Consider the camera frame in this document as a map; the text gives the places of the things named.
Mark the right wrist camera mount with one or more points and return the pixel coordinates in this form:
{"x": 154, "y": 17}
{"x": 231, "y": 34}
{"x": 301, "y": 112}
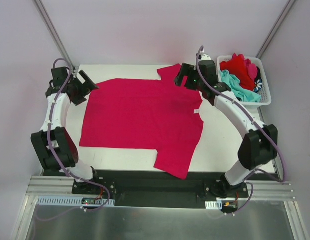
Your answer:
{"x": 204, "y": 57}

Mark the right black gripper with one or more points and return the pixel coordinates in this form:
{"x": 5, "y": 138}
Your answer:
{"x": 183, "y": 75}

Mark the teal t shirt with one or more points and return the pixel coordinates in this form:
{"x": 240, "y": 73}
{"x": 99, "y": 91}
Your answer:
{"x": 242, "y": 94}

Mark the magenta pink t shirt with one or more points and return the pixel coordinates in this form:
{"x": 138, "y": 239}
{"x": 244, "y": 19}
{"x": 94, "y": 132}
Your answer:
{"x": 150, "y": 114}

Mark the black white patterned garment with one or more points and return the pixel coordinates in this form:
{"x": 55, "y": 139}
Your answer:
{"x": 258, "y": 85}

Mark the aluminium frame post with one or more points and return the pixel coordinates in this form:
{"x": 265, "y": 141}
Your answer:
{"x": 53, "y": 32}
{"x": 276, "y": 27}

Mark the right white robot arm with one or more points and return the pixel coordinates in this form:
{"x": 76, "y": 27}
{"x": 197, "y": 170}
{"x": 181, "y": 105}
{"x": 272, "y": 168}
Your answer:
{"x": 259, "y": 141}

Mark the red t shirt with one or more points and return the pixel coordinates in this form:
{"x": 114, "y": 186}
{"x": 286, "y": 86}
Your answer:
{"x": 236, "y": 66}

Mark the left white cable duct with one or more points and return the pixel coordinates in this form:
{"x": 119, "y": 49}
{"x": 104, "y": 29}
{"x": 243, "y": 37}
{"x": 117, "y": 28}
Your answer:
{"x": 74, "y": 201}

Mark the white cable duct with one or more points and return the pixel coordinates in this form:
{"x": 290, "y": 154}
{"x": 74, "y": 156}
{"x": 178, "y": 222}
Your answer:
{"x": 74, "y": 201}
{"x": 219, "y": 204}

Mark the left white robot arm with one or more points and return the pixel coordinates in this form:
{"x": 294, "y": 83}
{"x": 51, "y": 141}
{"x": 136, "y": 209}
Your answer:
{"x": 52, "y": 144}

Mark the right white cable duct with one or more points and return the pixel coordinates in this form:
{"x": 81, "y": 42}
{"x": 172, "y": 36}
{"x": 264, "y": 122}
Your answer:
{"x": 219, "y": 204}

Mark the left aluminium frame post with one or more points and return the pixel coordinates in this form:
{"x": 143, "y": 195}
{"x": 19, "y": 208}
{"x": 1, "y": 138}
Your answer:
{"x": 53, "y": 32}

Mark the right aluminium frame post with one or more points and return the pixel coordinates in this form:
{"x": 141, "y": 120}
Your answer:
{"x": 276, "y": 27}

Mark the white plastic laundry basket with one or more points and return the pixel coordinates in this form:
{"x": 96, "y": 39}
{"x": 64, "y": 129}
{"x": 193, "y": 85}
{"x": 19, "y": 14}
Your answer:
{"x": 264, "y": 92}

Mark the aluminium front rail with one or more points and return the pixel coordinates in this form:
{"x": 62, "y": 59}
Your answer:
{"x": 62, "y": 186}

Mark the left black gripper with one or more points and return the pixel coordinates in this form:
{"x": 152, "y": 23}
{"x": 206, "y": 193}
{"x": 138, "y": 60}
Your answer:
{"x": 81, "y": 88}

